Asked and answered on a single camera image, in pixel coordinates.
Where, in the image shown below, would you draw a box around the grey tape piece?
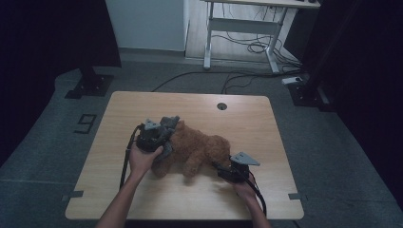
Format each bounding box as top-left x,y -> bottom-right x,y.
287,192 -> 308,201
61,190 -> 85,202

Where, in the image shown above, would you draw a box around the person's right hand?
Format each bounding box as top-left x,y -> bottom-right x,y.
232,176 -> 259,201

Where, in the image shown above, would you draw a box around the white metal frame desk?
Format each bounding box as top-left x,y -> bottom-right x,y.
202,0 -> 321,75

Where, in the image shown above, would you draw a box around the hand-held gripper cable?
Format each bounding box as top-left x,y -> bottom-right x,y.
119,123 -> 144,192
236,166 -> 268,219

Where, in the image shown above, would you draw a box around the tangled black cables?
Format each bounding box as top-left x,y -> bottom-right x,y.
211,33 -> 302,69

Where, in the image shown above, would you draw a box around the brown teddy bear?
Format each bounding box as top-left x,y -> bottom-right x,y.
150,120 -> 232,179

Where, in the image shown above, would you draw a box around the white power strip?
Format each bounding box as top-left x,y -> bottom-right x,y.
281,76 -> 304,86

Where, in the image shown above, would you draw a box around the person's left hand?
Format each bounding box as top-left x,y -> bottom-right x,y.
128,142 -> 164,179

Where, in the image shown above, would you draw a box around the right hand-held gripper cable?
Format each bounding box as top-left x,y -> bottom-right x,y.
236,166 -> 268,219

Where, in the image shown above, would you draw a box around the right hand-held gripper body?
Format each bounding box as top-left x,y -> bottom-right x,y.
225,151 -> 261,184

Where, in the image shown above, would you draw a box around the left hand-held gripper cable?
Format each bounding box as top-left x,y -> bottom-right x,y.
119,123 -> 144,192

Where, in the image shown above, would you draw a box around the black stand base plate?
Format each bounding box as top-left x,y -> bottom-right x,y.
287,73 -> 337,113
64,66 -> 115,100

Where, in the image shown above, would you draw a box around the long black floor cable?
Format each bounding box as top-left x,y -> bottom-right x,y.
151,69 -> 302,93

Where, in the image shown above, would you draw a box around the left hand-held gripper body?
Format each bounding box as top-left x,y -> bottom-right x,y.
135,118 -> 163,154

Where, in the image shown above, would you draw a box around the dark curtain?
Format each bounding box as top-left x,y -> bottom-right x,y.
0,0 -> 123,166
299,0 -> 403,208

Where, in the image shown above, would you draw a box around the white partition panel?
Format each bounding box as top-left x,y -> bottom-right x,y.
105,0 -> 190,52

